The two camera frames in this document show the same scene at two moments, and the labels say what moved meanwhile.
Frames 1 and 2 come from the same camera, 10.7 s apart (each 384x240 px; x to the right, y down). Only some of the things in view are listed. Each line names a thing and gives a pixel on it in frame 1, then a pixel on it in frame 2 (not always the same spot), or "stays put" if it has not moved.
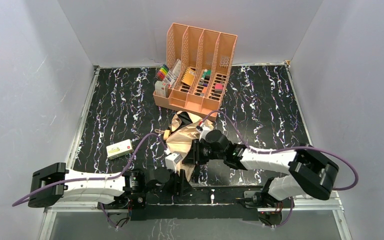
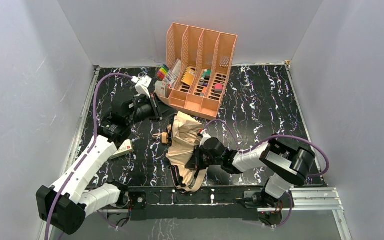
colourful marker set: (162, 72) stays put
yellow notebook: (188, 76) stays put
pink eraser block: (218, 87) stays put
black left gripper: (181, 180) → (155, 107)
